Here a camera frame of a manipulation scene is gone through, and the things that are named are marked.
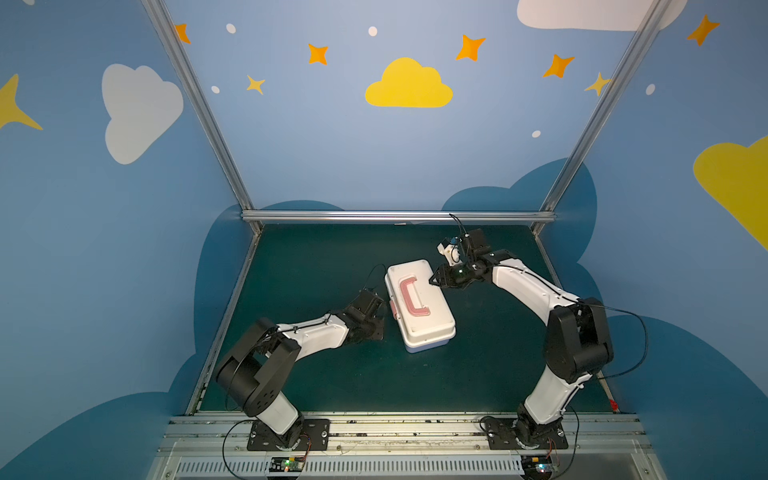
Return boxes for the white purple tool box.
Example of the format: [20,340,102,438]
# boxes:
[385,260,456,354]

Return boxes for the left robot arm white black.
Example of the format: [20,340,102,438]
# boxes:
[213,289,384,448]

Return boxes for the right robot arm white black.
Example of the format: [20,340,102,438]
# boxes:
[430,229,614,445]

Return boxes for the left controller board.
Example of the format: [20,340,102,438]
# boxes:
[268,457,306,474]

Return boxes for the controller board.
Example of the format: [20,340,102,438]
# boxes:
[520,456,556,480]
[268,457,306,474]

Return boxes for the right controller board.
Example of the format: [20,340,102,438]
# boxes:
[520,456,556,480]

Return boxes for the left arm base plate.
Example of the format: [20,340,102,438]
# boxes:
[247,417,330,452]

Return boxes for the aluminium frame crossbar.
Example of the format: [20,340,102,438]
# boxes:
[241,209,556,224]

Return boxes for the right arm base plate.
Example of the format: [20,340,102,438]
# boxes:
[479,416,569,450]

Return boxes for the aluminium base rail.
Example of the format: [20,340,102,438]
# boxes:
[147,412,666,479]

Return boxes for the right aluminium frame post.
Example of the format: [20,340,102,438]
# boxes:
[531,0,673,238]

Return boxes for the aluminium frame post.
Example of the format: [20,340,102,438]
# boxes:
[531,0,673,238]
[141,0,263,236]

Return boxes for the left aluminium frame post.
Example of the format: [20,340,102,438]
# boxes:
[141,0,263,236]

